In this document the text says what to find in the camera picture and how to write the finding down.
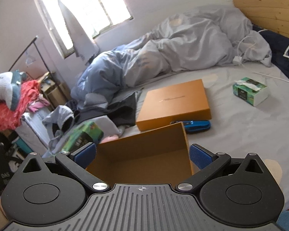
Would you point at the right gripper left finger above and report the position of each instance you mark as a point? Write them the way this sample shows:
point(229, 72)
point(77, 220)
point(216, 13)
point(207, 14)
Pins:
point(75, 164)

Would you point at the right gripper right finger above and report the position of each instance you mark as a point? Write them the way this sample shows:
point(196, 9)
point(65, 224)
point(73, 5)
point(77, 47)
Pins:
point(209, 164)

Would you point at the green face tissue pack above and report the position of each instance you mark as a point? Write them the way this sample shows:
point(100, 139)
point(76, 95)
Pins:
point(83, 134)

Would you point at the orange cardboard box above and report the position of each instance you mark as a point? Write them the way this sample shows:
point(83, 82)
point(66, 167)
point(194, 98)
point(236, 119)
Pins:
point(159, 156)

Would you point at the orange box lid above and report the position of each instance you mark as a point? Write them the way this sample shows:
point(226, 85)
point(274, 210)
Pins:
point(181, 102)

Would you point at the blue glasses case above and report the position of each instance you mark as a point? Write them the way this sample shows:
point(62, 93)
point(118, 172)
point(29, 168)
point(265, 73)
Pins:
point(192, 127)

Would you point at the pink computer mouse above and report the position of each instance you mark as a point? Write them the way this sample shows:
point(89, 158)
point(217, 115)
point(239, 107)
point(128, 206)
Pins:
point(109, 138)

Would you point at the grey jacket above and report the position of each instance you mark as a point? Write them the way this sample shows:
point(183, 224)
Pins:
point(122, 112)

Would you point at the cardboard boxes in corner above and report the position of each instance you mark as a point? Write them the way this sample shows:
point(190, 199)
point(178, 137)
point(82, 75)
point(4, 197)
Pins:
point(54, 91)

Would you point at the white grey plush toy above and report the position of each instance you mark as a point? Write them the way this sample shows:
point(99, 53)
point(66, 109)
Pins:
point(10, 88)

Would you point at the grey window curtain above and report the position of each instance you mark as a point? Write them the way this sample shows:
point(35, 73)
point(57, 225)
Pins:
point(84, 46)

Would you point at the grey crumpled duvet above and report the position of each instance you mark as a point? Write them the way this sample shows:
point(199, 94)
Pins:
point(199, 39)

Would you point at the black clothes rack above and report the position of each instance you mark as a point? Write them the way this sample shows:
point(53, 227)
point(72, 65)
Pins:
point(31, 61)

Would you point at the dark navy pillow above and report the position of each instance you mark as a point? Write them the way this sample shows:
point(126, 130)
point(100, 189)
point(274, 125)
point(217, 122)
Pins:
point(279, 45)

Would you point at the window with bars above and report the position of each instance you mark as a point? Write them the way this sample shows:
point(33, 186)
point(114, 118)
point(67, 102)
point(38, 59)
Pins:
point(95, 16)

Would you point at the wooden headboard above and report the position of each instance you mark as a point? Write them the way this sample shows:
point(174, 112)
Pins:
point(269, 14)

